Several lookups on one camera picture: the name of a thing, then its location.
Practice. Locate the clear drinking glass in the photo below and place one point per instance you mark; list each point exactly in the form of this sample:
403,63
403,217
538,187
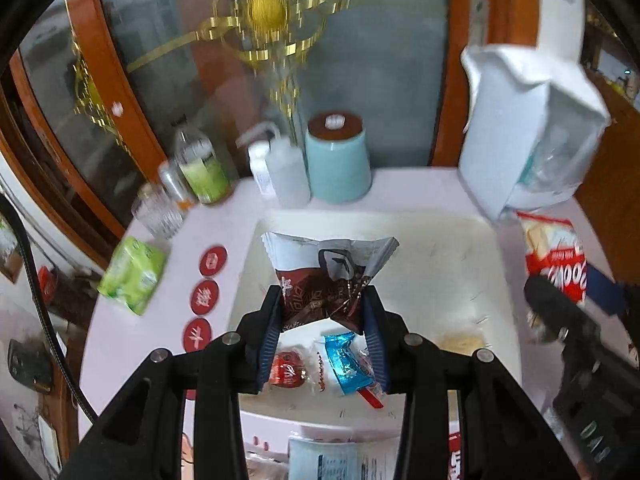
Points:
157,211

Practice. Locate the white pill bottle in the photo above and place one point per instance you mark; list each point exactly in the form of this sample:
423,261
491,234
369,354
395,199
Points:
257,153

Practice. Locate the red wrapped candy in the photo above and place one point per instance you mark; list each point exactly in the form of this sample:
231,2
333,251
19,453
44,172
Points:
288,370

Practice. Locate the white squeeze wash bottle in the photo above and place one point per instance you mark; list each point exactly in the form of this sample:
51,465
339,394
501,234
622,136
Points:
285,162

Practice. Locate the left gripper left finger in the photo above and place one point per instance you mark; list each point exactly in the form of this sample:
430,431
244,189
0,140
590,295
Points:
138,435

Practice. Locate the pale blue snack packet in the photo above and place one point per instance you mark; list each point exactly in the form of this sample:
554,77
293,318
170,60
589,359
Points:
342,460

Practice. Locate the glass bottle green label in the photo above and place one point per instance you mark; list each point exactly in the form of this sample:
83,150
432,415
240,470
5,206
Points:
200,166

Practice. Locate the red white cookie bag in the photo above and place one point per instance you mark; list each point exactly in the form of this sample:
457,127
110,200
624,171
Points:
554,250

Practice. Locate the blue snack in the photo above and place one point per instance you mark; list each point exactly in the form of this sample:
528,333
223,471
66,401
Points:
350,363

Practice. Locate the brown silver chocolate packet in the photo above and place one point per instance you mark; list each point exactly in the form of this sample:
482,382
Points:
325,278

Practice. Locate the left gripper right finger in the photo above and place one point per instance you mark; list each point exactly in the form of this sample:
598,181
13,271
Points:
503,434

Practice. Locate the green tissue pack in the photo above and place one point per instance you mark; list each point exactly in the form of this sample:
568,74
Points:
134,271

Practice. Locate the clear bag beige pastry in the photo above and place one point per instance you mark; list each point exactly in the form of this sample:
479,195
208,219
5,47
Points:
462,343

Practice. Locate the teal canister brown lid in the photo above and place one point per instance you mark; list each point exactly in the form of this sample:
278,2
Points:
337,157

